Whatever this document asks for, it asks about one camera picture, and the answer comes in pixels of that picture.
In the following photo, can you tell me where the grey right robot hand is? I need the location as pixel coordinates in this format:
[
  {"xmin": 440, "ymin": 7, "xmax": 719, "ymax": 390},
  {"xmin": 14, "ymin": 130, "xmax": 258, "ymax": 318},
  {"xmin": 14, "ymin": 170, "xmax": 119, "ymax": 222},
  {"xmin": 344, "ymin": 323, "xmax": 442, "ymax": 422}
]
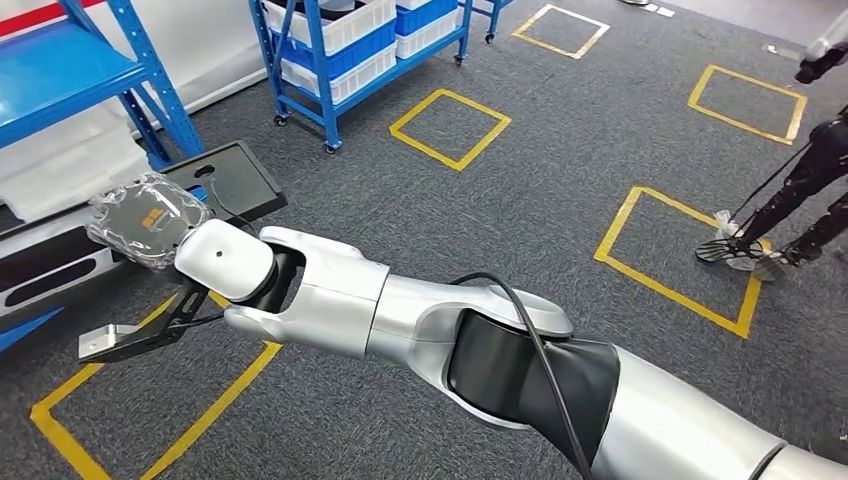
[{"xmin": 86, "ymin": 172, "xmax": 213, "ymax": 272}]

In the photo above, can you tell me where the long black plastic frame part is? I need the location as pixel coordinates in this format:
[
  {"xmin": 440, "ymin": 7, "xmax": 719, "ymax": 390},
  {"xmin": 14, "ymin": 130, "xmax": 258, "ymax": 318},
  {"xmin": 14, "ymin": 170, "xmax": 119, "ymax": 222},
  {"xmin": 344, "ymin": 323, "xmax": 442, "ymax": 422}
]
[{"xmin": 0, "ymin": 140, "xmax": 288, "ymax": 326}]

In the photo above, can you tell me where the blue steel shelf rack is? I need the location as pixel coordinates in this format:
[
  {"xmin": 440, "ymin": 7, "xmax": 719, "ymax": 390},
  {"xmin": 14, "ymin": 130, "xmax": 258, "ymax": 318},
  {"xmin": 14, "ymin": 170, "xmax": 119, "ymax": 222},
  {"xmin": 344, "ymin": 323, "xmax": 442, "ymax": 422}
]
[{"xmin": 0, "ymin": 0, "xmax": 205, "ymax": 356}]

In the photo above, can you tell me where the black part in bin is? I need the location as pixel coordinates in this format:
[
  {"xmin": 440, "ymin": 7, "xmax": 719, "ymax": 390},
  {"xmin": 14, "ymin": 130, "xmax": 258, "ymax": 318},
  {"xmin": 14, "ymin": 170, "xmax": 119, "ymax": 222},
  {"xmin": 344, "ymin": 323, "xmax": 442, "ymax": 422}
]
[{"xmin": 284, "ymin": 0, "xmax": 372, "ymax": 21}]

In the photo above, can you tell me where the blue plastic bin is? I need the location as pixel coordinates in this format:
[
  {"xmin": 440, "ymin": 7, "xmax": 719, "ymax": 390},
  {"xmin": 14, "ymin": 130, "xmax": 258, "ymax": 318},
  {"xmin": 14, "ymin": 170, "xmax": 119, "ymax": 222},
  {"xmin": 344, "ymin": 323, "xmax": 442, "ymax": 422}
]
[
  {"xmin": 395, "ymin": 0, "xmax": 460, "ymax": 38},
  {"xmin": 271, "ymin": 19, "xmax": 399, "ymax": 82}
]

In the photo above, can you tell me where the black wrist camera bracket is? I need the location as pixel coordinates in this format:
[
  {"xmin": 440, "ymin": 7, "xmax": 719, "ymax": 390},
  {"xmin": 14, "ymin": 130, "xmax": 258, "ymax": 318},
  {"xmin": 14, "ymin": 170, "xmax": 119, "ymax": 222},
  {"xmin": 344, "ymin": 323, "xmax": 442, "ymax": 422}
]
[{"xmin": 78, "ymin": 278, "xmax": 213, "ymax": 364}]

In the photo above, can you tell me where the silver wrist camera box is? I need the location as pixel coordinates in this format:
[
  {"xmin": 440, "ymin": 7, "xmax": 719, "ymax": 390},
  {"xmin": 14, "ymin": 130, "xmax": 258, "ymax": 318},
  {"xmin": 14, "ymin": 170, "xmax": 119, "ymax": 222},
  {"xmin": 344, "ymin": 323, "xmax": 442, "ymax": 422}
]
[{"xmin": 78, "ymin": 323, "xmax": 140, "ymax": 362}]

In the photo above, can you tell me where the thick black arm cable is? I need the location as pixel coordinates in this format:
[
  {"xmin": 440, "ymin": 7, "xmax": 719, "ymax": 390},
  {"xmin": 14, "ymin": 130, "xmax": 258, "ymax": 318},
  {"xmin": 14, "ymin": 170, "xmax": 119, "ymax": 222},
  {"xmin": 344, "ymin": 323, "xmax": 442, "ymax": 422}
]
[{"xmin": 450, "ymin": 271, "xmax": 594, "ymax": 480}]

